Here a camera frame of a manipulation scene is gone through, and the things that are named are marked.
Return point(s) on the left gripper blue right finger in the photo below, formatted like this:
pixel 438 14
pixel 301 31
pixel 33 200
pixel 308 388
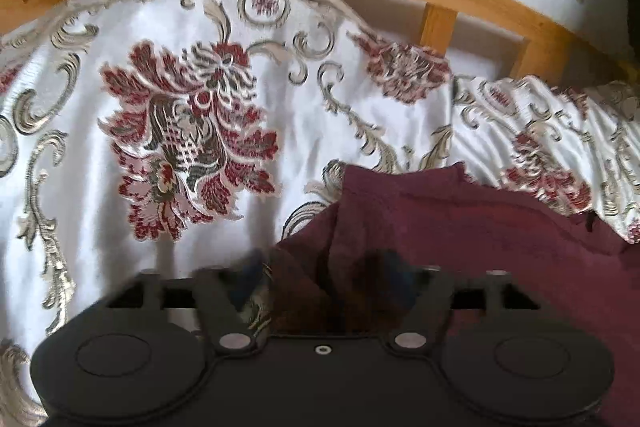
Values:
pixel 415 301

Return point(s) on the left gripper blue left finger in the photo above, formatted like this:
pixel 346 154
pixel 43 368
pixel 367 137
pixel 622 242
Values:
pixel 220 295

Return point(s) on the maroon long-sleeve shirt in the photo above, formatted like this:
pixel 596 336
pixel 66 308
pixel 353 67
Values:
pixel 349 271

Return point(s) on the floral white bedspread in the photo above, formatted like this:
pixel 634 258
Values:
pixel 173 134

